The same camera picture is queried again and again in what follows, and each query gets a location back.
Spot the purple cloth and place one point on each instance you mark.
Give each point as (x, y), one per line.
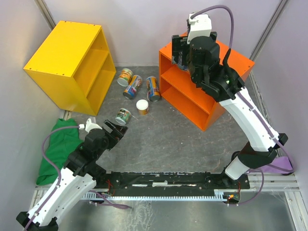
(280, 165)

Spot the tall orange blue can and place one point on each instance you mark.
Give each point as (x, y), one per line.
(153, 93)

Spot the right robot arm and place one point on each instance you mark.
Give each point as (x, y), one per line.
(223, 83)

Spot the tall blue red can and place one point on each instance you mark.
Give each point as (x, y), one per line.
(133, 87)

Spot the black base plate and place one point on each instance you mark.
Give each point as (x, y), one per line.
(196, 183)

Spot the green cloth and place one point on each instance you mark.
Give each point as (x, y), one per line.
(61, 144)

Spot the yellow shelf cabinet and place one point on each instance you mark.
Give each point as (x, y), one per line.
(74, 67)

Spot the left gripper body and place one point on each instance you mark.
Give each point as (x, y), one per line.
(109, 142)

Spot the orange label can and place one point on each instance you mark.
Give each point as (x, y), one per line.
(125, 77)

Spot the blue cable duct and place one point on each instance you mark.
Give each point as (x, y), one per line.
(216, 197)

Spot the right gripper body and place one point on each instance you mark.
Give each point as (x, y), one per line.
(195, 77)

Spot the white lid yellow can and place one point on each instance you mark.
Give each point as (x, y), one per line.
(142, 106)

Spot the green label can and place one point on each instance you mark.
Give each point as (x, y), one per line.
(123, 116)

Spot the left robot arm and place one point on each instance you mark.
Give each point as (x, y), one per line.
(78, 176)

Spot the dark blue can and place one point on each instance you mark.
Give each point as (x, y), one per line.
(181, 66)

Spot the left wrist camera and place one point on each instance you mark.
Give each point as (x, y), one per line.
(90, 125)

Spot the orange shelf cabinet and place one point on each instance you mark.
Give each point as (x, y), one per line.
(178, 89)

